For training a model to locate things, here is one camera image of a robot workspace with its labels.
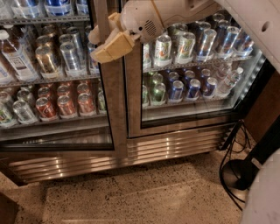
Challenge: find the stainless fridge bottom grille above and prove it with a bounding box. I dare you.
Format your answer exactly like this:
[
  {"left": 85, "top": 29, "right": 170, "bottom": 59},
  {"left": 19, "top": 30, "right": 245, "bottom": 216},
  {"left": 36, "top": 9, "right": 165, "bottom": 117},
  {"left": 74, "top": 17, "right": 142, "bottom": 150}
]
[{"left": 1, "top": 123, "right": 234, "bottom": 186}]

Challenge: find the orange soda can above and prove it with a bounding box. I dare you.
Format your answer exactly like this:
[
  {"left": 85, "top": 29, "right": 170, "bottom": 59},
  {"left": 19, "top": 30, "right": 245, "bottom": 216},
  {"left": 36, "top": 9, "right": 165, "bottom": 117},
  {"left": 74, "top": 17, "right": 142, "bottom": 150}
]
[
  {"left": 57, "top": 95, "right": 77, "bottom": 118},
  {"left": 36, "top": 97, "right": 57, "bottom": 121},
  {"left": 78, "top": 93, "right": 95, "bottom": 116}
]

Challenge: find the orange soda can right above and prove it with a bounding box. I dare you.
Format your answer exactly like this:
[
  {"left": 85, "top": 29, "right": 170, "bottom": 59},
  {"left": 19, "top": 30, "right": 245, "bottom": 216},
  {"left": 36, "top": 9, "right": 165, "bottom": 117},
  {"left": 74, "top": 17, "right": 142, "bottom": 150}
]
[{"left": 78, "top": 93, "right": 95, "bottom": 116}]

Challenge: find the green soda can left door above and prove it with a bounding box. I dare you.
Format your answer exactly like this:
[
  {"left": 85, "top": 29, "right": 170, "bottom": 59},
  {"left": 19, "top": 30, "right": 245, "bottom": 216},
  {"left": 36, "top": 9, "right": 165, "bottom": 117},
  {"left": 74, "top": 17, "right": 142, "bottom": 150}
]
[{"left": 98, "top": 91, "right": 107, "bottom": 114}]

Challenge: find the orange soda can left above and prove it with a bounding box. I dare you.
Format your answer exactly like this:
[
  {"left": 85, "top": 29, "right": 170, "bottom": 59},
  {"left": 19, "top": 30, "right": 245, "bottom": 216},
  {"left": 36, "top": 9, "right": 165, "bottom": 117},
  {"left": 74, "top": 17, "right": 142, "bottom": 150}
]
[{"left": 36, "top": 97, "right": 57, "bottom": 121}]

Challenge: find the white green soda can right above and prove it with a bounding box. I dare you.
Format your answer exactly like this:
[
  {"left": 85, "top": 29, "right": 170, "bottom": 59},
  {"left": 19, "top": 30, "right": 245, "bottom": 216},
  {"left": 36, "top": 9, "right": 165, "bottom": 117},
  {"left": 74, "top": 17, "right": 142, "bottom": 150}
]
[{"left": 175, "top": 32, "right": 195, "bottom": 64}]

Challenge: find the green can lower right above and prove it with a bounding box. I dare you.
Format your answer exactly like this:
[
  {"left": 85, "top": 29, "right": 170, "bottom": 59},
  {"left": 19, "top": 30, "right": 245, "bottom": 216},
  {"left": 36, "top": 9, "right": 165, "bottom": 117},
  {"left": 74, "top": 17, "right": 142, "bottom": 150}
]
[{"left": 151, "top": 83, "right": 166, "bottom": 105}]

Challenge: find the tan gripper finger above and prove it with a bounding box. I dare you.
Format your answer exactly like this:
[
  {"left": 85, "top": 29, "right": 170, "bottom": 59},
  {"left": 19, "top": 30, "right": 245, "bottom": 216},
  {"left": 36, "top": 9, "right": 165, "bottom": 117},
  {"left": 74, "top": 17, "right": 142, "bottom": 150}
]
[
  {"left": 88, "top": 12, "right": 124, "bottom": 45},
  {"left": 90, "top": 29, "right": 140, "bottom": 64}
]

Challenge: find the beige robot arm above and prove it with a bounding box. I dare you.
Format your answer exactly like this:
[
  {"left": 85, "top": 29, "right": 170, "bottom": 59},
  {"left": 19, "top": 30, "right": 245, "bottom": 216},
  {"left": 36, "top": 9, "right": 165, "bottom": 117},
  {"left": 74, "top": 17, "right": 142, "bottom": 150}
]
[{"left": 88, "top": 0, "right": 280, "bottom": 224}]

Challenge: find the glass fridge door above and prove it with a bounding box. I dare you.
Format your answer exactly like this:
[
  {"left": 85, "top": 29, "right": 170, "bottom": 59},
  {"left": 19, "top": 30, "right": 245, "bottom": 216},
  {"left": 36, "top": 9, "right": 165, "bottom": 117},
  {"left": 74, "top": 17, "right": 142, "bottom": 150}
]
[
  {"left": 0, "top": 0, "right": 125, "bottom": 160},
  {"left": 125, "top": 6, "right": 277, "bottom": 137}
]

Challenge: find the gold drink can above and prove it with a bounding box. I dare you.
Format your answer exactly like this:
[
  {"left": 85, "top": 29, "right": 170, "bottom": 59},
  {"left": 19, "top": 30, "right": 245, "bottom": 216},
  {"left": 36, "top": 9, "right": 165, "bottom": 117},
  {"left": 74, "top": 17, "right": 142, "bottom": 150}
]
[{"left": 35, "top": 46, "right": 62, "bottom": 80}]

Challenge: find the brown tea bottle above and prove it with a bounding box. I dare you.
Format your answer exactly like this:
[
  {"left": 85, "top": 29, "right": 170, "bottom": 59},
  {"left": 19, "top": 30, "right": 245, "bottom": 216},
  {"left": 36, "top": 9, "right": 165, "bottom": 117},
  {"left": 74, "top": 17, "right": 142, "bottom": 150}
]
[{"left": 0, "top": 30, "right": 39, "bottom": 81}]

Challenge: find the orange soda can middle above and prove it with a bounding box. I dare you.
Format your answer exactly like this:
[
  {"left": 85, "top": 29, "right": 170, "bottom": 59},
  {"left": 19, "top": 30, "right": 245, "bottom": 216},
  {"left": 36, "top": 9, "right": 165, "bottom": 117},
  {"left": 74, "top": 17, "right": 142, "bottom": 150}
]
[{"left": 57, "top": 95, "right": 77, "bottom": 118}]

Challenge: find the silver tall can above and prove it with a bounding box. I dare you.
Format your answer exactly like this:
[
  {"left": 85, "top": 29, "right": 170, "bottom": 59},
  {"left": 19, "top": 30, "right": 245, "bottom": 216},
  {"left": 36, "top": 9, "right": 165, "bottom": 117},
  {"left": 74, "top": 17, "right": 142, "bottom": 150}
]
[{"left": 59, "top": 42, "right": 86, "bottom": 77}]

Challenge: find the silver can lower left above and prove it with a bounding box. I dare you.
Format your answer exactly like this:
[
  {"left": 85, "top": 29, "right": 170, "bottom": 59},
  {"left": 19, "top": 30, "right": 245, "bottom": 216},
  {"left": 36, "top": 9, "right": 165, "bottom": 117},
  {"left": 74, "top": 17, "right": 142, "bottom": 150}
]
[{"left": 12, "top": 101, "right": 38, "bottom": 124}]

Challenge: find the white green soda can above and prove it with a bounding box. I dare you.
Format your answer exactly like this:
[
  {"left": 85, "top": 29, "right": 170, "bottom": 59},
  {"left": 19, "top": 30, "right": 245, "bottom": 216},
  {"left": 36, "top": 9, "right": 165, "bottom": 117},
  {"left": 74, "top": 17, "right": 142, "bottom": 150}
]
[
  {"left": 175, "top": 32, "right": 195, "bottom": 64},
  {"left": 154, "top": 34, "right": 172, "bottom": 67}
]

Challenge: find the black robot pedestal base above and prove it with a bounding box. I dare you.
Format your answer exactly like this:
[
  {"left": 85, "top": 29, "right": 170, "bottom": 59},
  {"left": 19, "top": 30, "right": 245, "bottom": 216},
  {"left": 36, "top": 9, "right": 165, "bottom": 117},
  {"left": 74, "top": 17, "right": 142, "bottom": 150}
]
[{"left": 221, "top": 116, "right": 280, "bottom": 202}]

